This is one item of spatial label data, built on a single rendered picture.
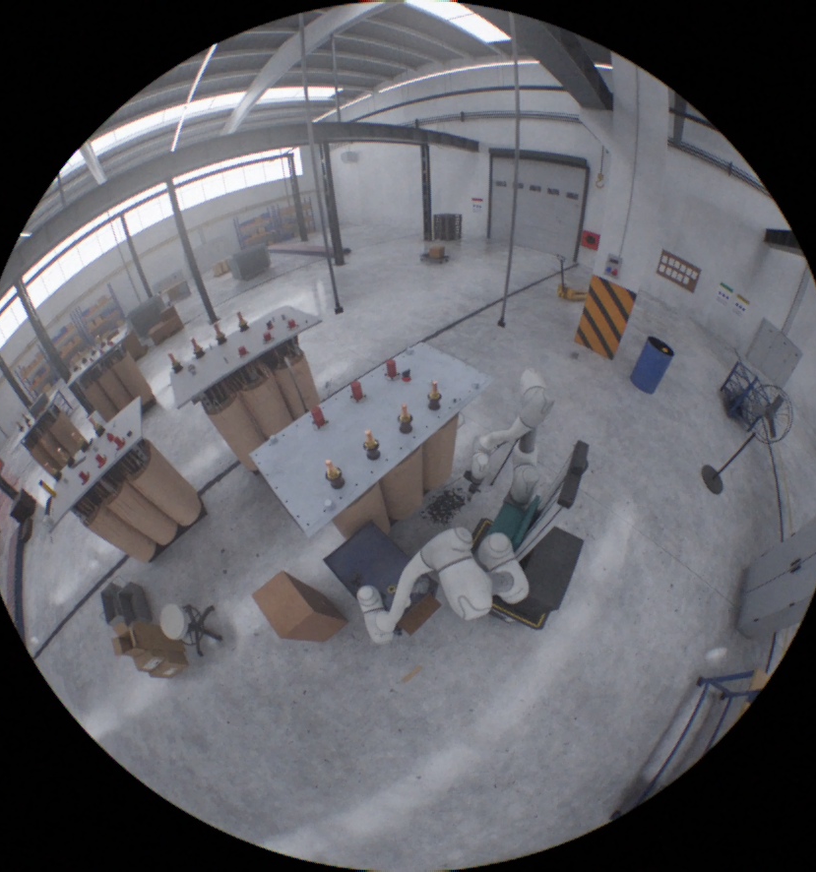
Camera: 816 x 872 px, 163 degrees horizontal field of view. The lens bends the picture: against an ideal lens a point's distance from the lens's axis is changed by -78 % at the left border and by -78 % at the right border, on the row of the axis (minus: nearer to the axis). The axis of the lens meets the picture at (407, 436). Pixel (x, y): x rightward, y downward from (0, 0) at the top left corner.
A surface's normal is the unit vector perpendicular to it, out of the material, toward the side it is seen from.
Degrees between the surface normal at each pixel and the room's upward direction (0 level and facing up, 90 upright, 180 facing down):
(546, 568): 0
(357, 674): 0
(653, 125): 90
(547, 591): 0
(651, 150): 90
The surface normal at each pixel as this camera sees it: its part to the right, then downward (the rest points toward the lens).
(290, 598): -0.05, -0.65
